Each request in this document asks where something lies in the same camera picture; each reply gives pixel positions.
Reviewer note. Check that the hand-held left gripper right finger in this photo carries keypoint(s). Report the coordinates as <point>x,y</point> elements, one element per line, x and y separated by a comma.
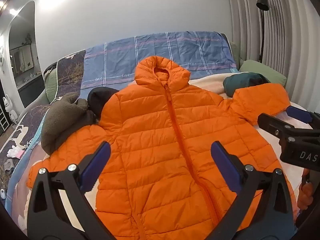
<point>225,166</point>

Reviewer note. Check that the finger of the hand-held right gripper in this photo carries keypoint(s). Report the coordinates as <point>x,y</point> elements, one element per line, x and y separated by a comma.
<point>298,113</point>
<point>272,126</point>

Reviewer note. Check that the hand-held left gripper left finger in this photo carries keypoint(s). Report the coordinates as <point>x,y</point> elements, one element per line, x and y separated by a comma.
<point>96,166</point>

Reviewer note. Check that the orange puffer jacket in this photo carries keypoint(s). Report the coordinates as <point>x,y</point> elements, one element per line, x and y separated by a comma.
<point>162,142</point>

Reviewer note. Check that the person's right hand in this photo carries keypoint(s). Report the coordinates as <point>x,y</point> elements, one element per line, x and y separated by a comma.
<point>306,192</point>

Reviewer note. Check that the green pillow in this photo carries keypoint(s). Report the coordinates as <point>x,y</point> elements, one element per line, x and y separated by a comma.
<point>265,72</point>
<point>51,85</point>

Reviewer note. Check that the teal garment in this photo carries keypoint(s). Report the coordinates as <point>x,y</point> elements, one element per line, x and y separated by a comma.
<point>240,82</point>

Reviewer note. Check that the grey-brown fleece garment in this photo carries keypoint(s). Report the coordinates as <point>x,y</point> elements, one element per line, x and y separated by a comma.
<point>62,120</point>

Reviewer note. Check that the black fleece garment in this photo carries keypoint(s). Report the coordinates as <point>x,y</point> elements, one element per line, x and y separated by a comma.
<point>98,100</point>

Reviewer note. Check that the cream fleece blanket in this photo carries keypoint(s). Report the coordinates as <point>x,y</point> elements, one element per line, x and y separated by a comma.
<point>207,86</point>

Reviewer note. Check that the dark floral quilt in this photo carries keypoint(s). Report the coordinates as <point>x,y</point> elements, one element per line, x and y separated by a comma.
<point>27,120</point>

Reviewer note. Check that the dark floral pillow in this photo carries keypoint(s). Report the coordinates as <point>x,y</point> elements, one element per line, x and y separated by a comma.
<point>70,75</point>

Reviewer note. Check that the white cat figurine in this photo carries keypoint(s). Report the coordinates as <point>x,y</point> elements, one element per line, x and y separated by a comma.
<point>10,108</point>

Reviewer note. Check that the black floor lamp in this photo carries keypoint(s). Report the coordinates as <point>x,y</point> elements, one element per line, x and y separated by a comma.
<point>262,3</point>

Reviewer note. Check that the blue plaid bed sheet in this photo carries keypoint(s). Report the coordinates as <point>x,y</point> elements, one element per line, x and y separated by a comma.
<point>150,50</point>

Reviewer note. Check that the arched wall mirror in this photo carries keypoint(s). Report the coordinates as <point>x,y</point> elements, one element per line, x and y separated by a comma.
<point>23,62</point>

